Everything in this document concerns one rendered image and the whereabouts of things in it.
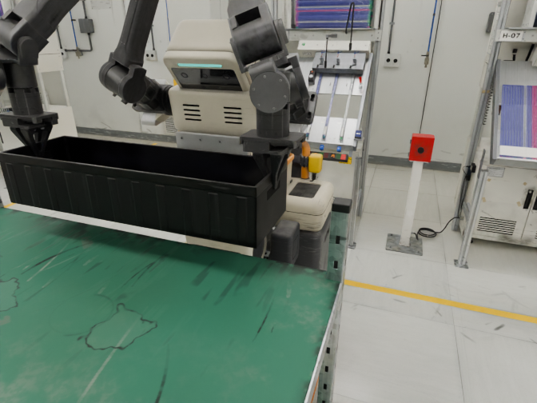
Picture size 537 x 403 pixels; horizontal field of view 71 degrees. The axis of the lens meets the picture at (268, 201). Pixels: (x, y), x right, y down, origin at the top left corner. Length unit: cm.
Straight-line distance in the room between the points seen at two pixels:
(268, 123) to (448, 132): 384
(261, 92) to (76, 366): 45
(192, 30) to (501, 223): 241
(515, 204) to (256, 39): 248
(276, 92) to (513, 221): 254
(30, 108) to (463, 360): 190
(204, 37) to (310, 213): 68
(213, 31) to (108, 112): 493
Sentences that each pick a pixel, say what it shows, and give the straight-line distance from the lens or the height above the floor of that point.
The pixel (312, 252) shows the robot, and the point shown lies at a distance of 142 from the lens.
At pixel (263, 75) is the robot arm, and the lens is 55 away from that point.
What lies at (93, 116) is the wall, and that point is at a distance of 610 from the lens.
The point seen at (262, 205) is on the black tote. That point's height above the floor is 109.
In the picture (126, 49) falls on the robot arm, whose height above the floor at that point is 132.
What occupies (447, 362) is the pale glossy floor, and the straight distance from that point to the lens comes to 201.
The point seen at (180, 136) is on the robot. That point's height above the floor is 109.
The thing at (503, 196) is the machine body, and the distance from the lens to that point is 287.
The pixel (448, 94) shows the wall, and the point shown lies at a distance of 432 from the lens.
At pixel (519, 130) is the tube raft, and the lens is 257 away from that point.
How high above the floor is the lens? 135
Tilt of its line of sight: 24 degrees down
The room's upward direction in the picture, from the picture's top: straight up
